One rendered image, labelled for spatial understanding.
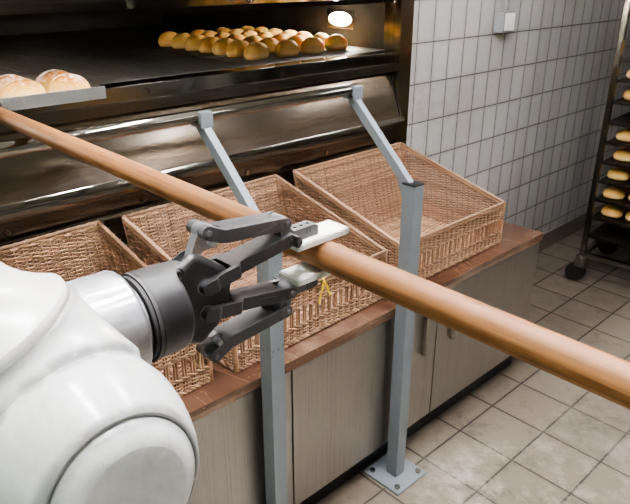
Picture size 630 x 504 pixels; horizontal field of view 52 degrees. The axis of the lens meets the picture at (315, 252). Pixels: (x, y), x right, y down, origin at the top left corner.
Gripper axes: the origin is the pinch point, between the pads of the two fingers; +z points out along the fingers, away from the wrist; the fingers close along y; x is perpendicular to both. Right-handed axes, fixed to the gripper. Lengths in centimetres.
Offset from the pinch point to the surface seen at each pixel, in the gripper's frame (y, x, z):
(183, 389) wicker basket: 60, -64, 21
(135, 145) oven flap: 17, -113, 41
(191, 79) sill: 2, -113, 60
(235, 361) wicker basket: 58, -63, 34
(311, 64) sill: 2, -113, 105
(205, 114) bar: 3, -75, 38
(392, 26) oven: -7, -117, 148
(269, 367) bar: 56, -53, 37
